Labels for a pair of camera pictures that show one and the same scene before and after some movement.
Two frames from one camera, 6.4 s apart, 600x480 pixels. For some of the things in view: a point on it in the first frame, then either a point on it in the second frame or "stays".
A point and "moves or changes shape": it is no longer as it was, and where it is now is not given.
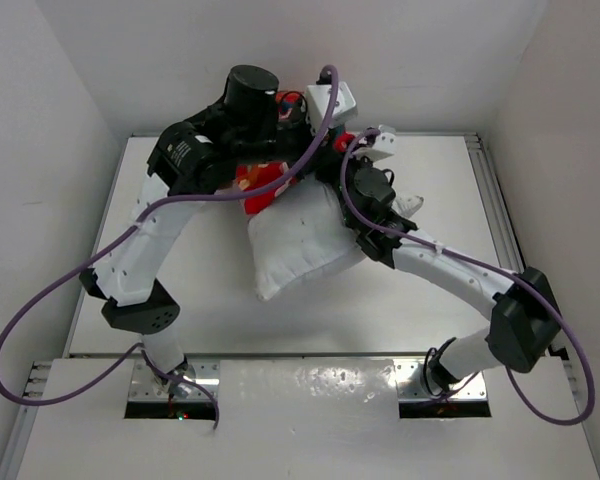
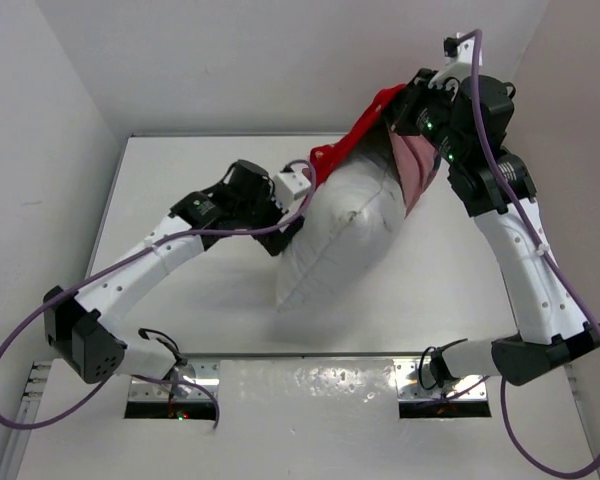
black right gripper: x=331 y=163 to x=406 y=117
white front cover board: x=306 y=419 stays
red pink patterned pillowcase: x=258 y=177 moves or changes shape
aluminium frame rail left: x=23 y=421 stays
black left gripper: x=308 y=135 to x=274 y=241
